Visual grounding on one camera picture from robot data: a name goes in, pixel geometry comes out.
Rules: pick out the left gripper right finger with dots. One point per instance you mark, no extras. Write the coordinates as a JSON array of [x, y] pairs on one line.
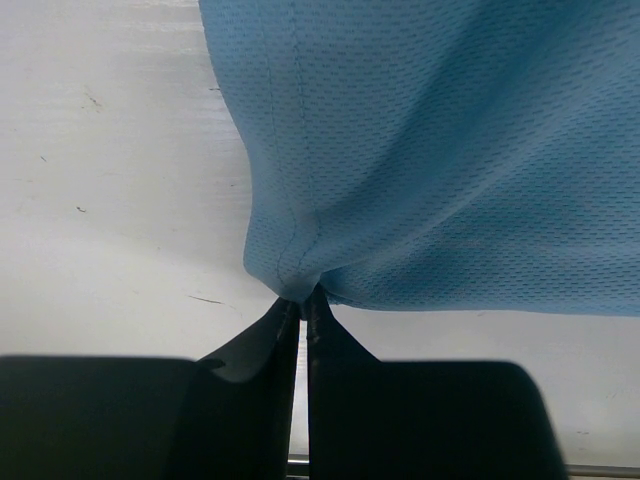
[[374, 419]]

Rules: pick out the aluminium table edge rail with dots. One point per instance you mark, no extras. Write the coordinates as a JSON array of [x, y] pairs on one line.
[[298, 468]]

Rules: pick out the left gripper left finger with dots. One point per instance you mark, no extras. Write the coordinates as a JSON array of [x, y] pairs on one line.
[[225, 416]]

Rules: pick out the blue mesh shorts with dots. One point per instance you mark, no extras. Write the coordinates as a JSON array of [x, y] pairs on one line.
[[438, 155]]

